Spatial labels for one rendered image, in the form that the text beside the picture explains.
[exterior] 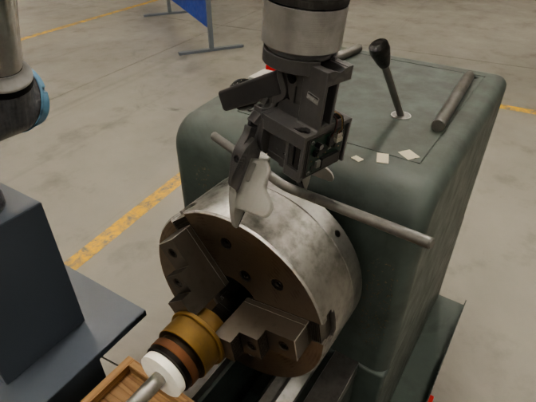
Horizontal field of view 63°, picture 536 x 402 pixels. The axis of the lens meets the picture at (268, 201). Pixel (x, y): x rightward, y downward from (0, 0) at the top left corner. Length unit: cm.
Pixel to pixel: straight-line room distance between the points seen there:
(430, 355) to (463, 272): 115
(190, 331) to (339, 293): 21
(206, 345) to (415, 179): 37
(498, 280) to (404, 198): 188
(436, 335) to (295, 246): 89
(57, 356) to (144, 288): 118
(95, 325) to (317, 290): 69
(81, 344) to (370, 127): 79
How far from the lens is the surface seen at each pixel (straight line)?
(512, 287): 249
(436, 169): 70
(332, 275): 61
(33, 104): 94
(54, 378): 110
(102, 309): 118
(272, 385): 87
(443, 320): 146
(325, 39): 40
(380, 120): 82
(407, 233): 44
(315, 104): 41
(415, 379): 131
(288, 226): 59
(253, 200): 48
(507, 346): 222
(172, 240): 63
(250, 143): 45
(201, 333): 61
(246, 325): 62
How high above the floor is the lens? 160
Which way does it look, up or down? 36 degrees down
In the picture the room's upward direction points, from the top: straight up
